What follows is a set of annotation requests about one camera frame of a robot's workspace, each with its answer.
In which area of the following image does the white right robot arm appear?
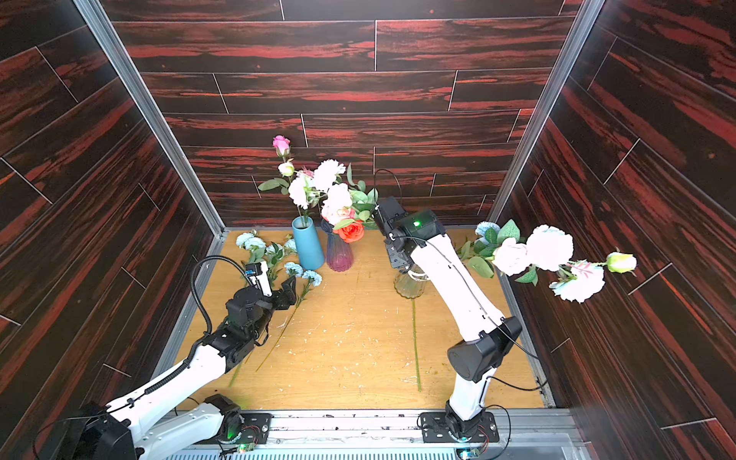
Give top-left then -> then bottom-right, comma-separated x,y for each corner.
372,197 -> 522,441

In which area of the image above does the teal ceramic vase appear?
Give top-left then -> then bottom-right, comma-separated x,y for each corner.
291,217 -> 325,270

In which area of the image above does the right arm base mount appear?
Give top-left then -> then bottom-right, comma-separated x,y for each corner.
417,410 -> 500,444

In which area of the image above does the red rose flower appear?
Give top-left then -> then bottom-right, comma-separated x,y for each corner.
333,220 -> 365,243

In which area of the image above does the pink rose bud stem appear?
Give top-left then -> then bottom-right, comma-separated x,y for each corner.
258,135 -> 308,223

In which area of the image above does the small blue flower sprig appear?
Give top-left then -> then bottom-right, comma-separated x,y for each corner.
228,230 -> 296,387

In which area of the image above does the blue pink glass vase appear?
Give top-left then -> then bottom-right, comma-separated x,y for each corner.
320,220 -> 354,272

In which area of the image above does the white printed ribbon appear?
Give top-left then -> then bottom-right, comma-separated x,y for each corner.
407,266 -> 429,283

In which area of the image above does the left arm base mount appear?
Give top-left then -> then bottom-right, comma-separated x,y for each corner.
204,395 -> 272,445

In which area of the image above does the blue pink flower spray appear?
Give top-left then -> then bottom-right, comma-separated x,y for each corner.
457,220 -> 637,303

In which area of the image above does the clear ribbed glass vase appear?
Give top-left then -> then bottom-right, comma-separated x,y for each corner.
394,264 -> 429,299

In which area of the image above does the black coiled left cable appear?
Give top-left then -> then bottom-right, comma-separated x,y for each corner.
137,254 -> 251,398

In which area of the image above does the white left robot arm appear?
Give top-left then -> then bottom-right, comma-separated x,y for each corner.
55,277 -> 297,459

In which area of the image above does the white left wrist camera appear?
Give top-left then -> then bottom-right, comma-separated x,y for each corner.
245,261 -> 272,297

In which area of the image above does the pink rose leafy stem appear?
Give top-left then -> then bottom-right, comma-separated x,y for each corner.
321,183 -> 356,226

